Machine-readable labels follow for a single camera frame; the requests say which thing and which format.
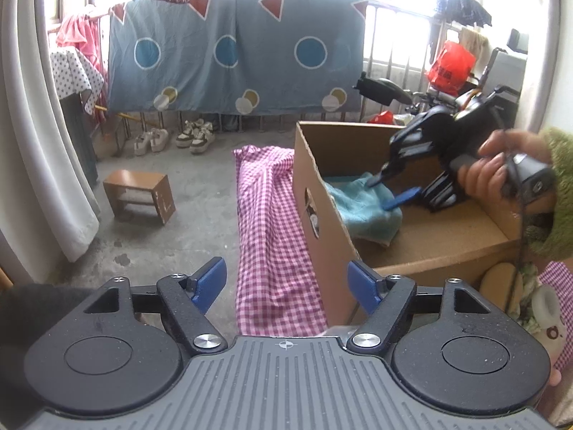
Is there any teal knitted cloth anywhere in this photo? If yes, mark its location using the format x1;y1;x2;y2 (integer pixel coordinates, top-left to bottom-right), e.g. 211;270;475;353
324;172;403;247

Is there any pink round plush toy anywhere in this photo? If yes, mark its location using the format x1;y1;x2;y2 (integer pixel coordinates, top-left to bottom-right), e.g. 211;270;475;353
534;316;567;386

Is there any person right hand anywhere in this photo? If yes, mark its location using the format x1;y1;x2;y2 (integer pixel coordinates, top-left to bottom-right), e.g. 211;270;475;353
457;129;552;204

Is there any brown cardboard box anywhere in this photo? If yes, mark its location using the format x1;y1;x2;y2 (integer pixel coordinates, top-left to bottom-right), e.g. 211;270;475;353
292;121;520;326

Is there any red plastic bag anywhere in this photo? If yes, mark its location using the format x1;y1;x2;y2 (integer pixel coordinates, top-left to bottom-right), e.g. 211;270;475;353
427;41;476;96

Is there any pink checkered tablecloth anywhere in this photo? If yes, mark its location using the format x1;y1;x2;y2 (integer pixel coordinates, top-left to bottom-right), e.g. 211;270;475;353
234;145;327;337

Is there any wheelchair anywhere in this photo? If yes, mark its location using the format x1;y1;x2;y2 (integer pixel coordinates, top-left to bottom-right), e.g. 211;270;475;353
355;49;526;127

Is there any small wooden stool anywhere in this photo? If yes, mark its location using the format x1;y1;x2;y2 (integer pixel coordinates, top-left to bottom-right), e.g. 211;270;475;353
103;169;176;225

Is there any black chair seat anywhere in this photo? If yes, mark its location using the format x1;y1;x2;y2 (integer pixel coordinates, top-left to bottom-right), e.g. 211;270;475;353
1;283;92;429

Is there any white green sneakers pair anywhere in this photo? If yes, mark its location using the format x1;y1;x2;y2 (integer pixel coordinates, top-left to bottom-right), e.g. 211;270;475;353
175;119;215;154

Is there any grey curtain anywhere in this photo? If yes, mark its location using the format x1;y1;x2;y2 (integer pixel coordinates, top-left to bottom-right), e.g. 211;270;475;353
1;0;100;262

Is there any blue patterned hanging blanket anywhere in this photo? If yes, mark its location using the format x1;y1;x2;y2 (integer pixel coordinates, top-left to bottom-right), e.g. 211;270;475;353
108;0;368;115

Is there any polka dot cloth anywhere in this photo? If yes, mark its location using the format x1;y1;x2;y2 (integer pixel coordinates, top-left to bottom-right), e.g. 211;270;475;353
49;47;104;115

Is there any pink hanging garment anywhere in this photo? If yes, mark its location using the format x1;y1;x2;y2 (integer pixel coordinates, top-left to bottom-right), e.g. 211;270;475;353
53;16;106;102

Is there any white foam ring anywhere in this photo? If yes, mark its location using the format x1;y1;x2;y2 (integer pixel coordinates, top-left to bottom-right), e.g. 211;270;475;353
529;283;563;337

